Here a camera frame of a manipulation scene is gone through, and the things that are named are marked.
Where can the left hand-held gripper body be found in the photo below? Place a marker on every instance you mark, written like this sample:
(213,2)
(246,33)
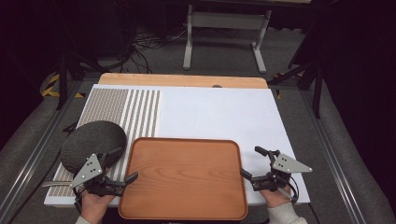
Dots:
(89,170)

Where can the grey metal strip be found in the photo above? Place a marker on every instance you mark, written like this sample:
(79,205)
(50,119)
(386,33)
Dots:
(56,184)

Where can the grey metal stand frame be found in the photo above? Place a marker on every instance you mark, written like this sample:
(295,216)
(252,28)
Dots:
(225,21)

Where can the brown wooden tray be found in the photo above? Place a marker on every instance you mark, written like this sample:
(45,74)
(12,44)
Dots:
(183,179)

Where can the aluminium floor rail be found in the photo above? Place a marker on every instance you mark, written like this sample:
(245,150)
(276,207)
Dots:
(34,155)
(333,155)

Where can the black tripod stand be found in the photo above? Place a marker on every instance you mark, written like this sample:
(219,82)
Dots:
(67,71)
(311,77)

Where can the yellow black hazard tape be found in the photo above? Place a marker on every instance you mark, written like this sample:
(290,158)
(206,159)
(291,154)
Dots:
(52,87)

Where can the white board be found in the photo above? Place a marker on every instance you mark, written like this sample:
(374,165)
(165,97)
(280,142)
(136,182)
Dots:
(218,115)

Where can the person's left hand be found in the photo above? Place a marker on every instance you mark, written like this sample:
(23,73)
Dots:
(95,207)

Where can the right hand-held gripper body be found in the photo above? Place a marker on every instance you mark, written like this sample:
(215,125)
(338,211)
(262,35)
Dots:
(285,166)

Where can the beige striped woven mat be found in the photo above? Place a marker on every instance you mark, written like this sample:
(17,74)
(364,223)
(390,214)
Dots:
(109,107)

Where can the person's right hand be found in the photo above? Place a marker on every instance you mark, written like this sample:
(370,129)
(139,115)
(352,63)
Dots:
(275,197)

